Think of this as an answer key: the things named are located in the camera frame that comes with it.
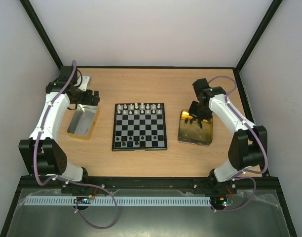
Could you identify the black silver chess board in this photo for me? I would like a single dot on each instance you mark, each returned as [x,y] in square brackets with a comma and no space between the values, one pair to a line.
[140,119]

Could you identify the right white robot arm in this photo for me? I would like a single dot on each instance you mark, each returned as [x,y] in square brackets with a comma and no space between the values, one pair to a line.
[248,147]

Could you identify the gold tin with black pieces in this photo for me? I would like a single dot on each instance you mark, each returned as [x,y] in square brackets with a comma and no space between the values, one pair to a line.
[194,131]

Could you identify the white slotted cable duct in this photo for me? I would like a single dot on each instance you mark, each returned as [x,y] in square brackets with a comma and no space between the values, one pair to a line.
[120,201]

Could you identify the silver gold tin lid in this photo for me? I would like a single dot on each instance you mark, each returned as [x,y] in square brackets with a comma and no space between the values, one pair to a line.
[83,121]

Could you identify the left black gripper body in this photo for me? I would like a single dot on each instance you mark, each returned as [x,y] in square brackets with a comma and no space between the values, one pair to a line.
[82,100]

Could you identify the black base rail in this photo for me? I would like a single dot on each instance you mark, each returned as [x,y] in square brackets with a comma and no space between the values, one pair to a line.
[199,185]

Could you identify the black aluminium frame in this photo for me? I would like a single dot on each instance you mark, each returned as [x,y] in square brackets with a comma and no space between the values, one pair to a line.
[266,180]

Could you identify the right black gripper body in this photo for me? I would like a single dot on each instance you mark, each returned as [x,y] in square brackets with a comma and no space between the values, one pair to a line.
[199,116]

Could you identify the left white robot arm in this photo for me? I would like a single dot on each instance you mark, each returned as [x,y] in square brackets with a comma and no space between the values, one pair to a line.
[41,153]

